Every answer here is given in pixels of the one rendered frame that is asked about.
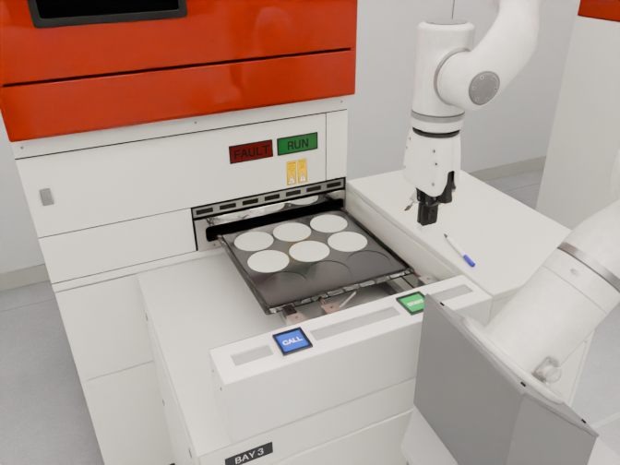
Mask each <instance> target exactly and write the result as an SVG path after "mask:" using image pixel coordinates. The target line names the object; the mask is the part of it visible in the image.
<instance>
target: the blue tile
mask: <svg viewBox="0 0 620 465"><path fill-rule="evenodd" d="M276 339H277V340H278V342H279V344H280V346H281V347H282V349H283V350H284V351H285V352H287V351H290V350H293V349H297V348H300V347H303V346H305V345H308V342H307V341H306V340H305V338H304V336H303V335H302V333H301V332H300V330H296V331H293V332H290V333H287V334H284V335H280V336H278V337H276Z"/></svg>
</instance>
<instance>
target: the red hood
mask: <svg viewBox="0 0 620 465"><path fill-rule="evenodd" d="M357 7H358V0H0V112H1V114H2V118H3V121H4V124H5V128H6V133H7V136H8V140H9V141H10V142H18V141H25V140H32V139H38V138H45V137H57V136H63V135H71V134H77V133H84V132H90V131H97V130H103V129H110V128H117V127H124V126H131V125H143V124H149V123H156V122H162V121H170V120H176V119H183V118H189V117H196V116H202V115H209V114H216V113H228V112H235V111H242V110H248V109H255V108H262V107H269V106H275V105H282V104H288V103H295V102H301V101H314V100H321V99H327V98H334V97H340V96H347V95H354V94H355V76H356V42H357Z"/></svg>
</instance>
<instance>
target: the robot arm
mask: <svg viewBox="0 0 620 465"><path fill-rule="evenodd" d="M544 1H545V0H487V2H488V4H489V6H490V7H491V8H492V9H493V10H494V11H495V12H496V13H497V14H498V15H497V17H496V19H495V22H494V24H493V26H492V27H491V29H489V31H488V32H487V34H486V35H485V36H484V37H483V39H482V40H481V42H480V43H479V44H478V45H477V46H476V47H475V48H474V49H473V43H474V35H475V26H474V24H472V23H470V22H469V21H465V20H460V19H449V18H441V19H430V20H426V21H423V22H421V23H420V24H419V25H418V27H417V38H416V50H415V62H414V75H413V87H412V99H411V129H410V132H409V135H408V139H407V144H406V149H405V155H404V163H403V177H404V178H405V180H406V181H408V182H409V183H410V184H412V185H414V186H415V188H416V191H417V200H418V201H419V203H418V214H417V222H418V223H421V225H422V226H425V225H429V224H433V223H436V222H437V213H438V205H439V204H441V203H444V204H447V203H451V202H452V193H454V192H456V190H457V188H458V184H459V171H460V135H459V131H460V129H461V128H462V127H463V124H464V116H465V111H477V110H480V109H482V108H483V107H485V106H487V105H488V104H489V103H491V102H492V101H493V100H495V99H496V98H497V97H498V96H499V95H500V94H501V93H502V92H503V91H504V90H505V89H506V88H507V86H508V85H509V84H510V83H511V82H512V81H513V80H514V79H515V78H516V77H517V75H518V74H519V73H520V72H521V70H522V69H523V68H524V67H525V65H526V64H527V63H528V62H529V61H530V59H531V57H532V56H533V54H534V52H535V49H536V47H537V44H538V40H539V37H540V14H539V12H540V7H541V5H542V4H543V2H544ZM609 186H610V191H611V194H612V197H613V199H614V201H615V202H614V203H613V204H612V205H610V206H608V207H607V208H605V209H602V210H601V211H599V212H597V213H595V214H594V215H592V216H590V217H589V218H587V219H586V220H584V221H583V222H582V223H580V224H579V225H578V226H577V227H576V228H575V229H573V231H572V232H571V233H570V234H569V235H568V236H567V237H566V238H565V239H564V240H563V241H562V243H561V244H560V245H559V246H558V247H557V248H556V249H555V250H554V251H553V253H552V254H551V255H549V256H548V257H547V258H546V260H545V261H544V262H543V263H542V264H541V265H540V266H539V268H538V269H537V270H536V271H535V272H534V273H533V274H532V275H531V277H530V278H529V279H528V280H527V281H526V282H525V283H524V285H523V286H522V287H521V288H520V289H519V290H518V291H517V293H516V294H515V295H514V296H513V297H512V298H511V299H510V300H509V302H508V303H507V304H506V305H505V306H504V307H503V308H502V310H501V311H500V312H499V313H498V314H497V315H496V316H495V318H494V319H493V320H492V321H491V322H490V323H489V324H488V325H487V327H485V326H483V325H482V324H480V323H479V322H477V321H476V320H474V319H473V318H471V317H469V316H465V317H464V318H463V320H462V322H463V324H464V325H465V327H466V328H467V329H468V330H469V332H470V333H471V334H472V335H473V336H474V337H475V338H476V339H477V340H478V341H479V342H480V343H481V344H482V345H483V346H484V347H485V348H486V349H488V350H489V351H490V352H491V353H492V354H493V355H494V356H495V357H496V358H497V359H499V360H500V361H501V362H502V363H503V364H504V365H506V366H507V367H508V368H509V369H510V370H511V371H513V372H514V373H515V374H516V375H517V376H519V377H520V378H521V379H522V380H524V381H525V382H526V383H527V384H529V385H530V386H531V387H533V388H534V389H535V390H537V391H538V392H539V393H541V394H542V395H544V396H545V397H546V398H547V399H549V400H550V401H552V402H554V403H556V404H561V403H562V402H563V401H564V397H563V396H562V395H561V394H560V392H559V391H558V390H557V389H556V388H555V387H554V386H553V385H552V384H553V383H555V382H556V381H558V380H559V379H560V377H561V375H562V371H563V370H562V369H561V368H560V366H561V365H562V364H563V363H564V362H565V361H566V360H567V358H568V357H569V356H570V355H571V354H572V353H573V352H574V351H575V350H576V349H577V348H578V347H579V345H580V344H581V343H582V342H583V341H584V340H585V339H586V338H587V337H588V336H589V335H590V334H591V332H592V331H593V330H594V329H596V328H597V327H598V326H599V325H600V324H601V323H602V322H603V320H604V319H605V318H606V317H607V316H608V315H609V314H610V313H611V312H612V311H613V310H614V309H615V308H616V306H617V305H618V304H619V303H620V147H619V149H618V151H617V153H616V155H615V158H614V162H613V165H612V169H611V172H610V178H609Z"/></svg>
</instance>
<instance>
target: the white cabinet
mask: <svg viewBox="0 0 620 465"><path fill-rule="evenodd" d="M139 287H140V284H139ZM140 291H141V296H142V301H143V306H144V311H145V316H146V320H147V325H148V330H149V338H150V343H151V348H152V352H153V357H154V362H155V366H156V371H157V376H158V380H159V385H160V390H161V398H162V403H163V408H164V413H165V418H166V423H167V427H168V432H169V437H170V441H171V446H172V451H173V459H174V464H175V465H410V464H409V462H408V461H407V460H406V459H405V458H404V456H403V455H402V454H401V444H402V441H403V438H404V436H405V433H406V430H407V427H408V424H409V421H410V418H411V414H412V411H413V409H414V406H415V405H414V404H413V399H414V390H415V382H416V378H414V379H411V380H409V381H406V382H403V383H400V384H398V385H396V386H393V387H389V388H386V389H383V390H381V391H378V392H376V393H373V394H371V395H368V396H365V397H363V398H360V399H356V400H354V401H351V402H348V403H346V404H343V405H340V406H338V407H336V408H333V409H330V410H327V411H323V412H320V413H319V414H316V415H313V416H310V417H308V418H305V419H302V420H301V421H298V422H295V423H291V424H288V425H285V426H282V427H281V428H278V429H275V430H273V431H270V432H267V433H264V434H263V435H258V436H255V437H253V438H250V439H247V440H245V441H243V442H240V443H237V444H235V445H232V446H229V447H226V448H223V449H220V450H218V451H215V452H212V453H209V454H208V455H205V456H202V457H200V458H198V457H197V454H196V452H195V449H194V446H193V443H192V440H191V437H190V434H189V432H188V429H187V425H186V422H185V417H184V415H183V412H182V409H181V406H180V403H179V400H178V398H177V395H176V392H175V389H174V386H173V381H172V379H171V376H170V373H169V370H168V367H167V364H166V362H165V359H164V356H163V353H162V350H161V345H160V343H159V340H158V337H157V334H156V331H155V328H154V326H153V323H152V320H151V317H150V314H149V310H148V307H147V304H146V301H145V298H144V295H143V292H142V290H141V287H140ZM594 330H595V329H594ZM594 330H593V331H592V332H591V334H590V335H589V336H588V337H587V338H586V339H585V340H584V341H583V342H582V343H581V344H580V345H579V347H578V348H577V349H576V350H575V351H574V352H573V353H572V354H571V355H570V356H569V357H568V358H567V360H566V361H565V362H564V363H563V364H562V365H561V366H560V368H561V369H562V370H563V371H562V375H561V377H560V379H559V380H558V381H556V382H555V383H553V384H552V385H553V386H554V387H555V388H556V389H557V390H558V391H559V392H560V394H561V395H562V396H563V397H564V403H565V404H566V405H568V406H569V407H570V408H571V406H572V403H573V399H574V397H575V394H576V390H577V387H578V382H579V379H580V376H581V373H582V369H583V366H584V363H585V361H586V357H587V354H588V351H589V347H590V343H591V340H592V336H593V333H594Z"/></svg>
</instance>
